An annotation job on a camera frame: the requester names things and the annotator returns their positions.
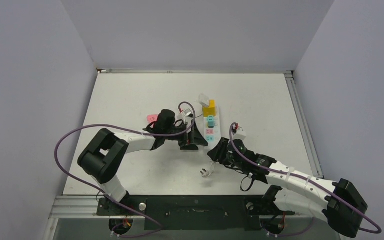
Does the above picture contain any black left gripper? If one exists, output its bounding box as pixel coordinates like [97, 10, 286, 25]
[163, 119, 208, 151]

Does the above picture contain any white power strip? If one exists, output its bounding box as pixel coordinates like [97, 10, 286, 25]
[203, 106, 222, 151]

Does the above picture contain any pink triangular plug adapter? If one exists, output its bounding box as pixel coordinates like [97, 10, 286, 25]
[146, 114, 159, 124]

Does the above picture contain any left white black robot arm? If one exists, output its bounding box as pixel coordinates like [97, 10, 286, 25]
[77, 109, 209, 215]

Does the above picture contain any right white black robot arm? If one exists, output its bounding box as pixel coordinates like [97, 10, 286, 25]
[207, 137, 368, 238]

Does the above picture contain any teal plug adapter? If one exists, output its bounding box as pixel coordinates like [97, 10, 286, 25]
[205, 115, 216, 129]

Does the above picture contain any yellow plug adapter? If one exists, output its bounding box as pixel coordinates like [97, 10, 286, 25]
[202, 99, 217, 118]

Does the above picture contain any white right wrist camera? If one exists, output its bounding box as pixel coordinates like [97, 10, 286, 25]
[232, 126, 247, 141]

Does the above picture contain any white power strip cord plug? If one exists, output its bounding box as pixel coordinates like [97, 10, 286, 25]
[199, 161, 216, 178]

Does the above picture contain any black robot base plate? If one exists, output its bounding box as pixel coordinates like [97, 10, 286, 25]
[96, 195, 294, 231]

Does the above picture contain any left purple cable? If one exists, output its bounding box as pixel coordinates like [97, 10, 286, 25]
[54, 101, 197, 239]

